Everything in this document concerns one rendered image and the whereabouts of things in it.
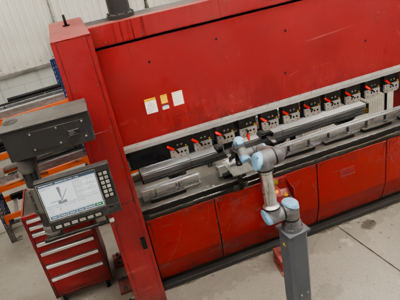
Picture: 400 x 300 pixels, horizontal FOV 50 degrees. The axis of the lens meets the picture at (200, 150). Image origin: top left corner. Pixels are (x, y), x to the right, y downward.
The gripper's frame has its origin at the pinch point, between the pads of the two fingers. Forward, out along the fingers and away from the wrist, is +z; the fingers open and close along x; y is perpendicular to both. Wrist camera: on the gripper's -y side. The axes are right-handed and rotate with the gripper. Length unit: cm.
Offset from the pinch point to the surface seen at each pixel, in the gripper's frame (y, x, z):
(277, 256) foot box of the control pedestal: -74, -23, 58
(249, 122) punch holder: 24.7, -20.0, -11.6
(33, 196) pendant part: -10, 143, -58
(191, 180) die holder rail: -0.4, 35.2, 15.8
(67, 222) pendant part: -30, 127, -51
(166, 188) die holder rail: -2, 58, 15
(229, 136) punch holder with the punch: 19.5, -1.7, -7.5
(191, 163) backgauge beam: 19.9, 29.2, 31.7
